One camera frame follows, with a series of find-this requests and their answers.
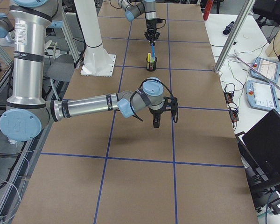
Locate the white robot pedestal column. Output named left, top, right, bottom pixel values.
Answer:
left=74, top=0, right=116, bottom=77

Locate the lower teach pendant tablet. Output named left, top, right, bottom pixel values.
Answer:
left=245, top=80, right=280, bottom=112

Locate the red cylinder bottle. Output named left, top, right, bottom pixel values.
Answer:
left=203, top=0, right=214, bottom=21

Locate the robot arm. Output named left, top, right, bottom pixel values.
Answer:
left=118, top=0, right=163, bottom=46
left=0, top=0, right=178, bottom=141

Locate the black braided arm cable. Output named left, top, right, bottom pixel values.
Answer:
left=128, top=78, right=180, bottom=124

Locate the black laptop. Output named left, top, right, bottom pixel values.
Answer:
left=241, top=108, right=280, bottom=180

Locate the blue highlighter pen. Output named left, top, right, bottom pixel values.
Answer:
left=151, top=43, right=155, bottom=63

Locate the upper teach pendant tablet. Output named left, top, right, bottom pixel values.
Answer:
left=252, top=57, right=280, bottom=83

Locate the teach pendant tablet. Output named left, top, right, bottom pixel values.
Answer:
left=252, top=57, right=280, bottom=83
left=245, top=80, right=280, bottom=112

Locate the aluminium frame post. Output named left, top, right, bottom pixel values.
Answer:
left=214, top=0, right=256, bottom=73

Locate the black mesh pen holder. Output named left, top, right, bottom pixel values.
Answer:
left=146, top=57, right=157, bottom=71

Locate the yellow highlighter pen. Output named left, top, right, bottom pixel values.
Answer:
left=147, top=52, right=153, bottom=63

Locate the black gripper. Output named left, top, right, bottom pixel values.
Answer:
left=144, top=18, right=163, bottom=43
left=148, top=97, right=178, bottom=128

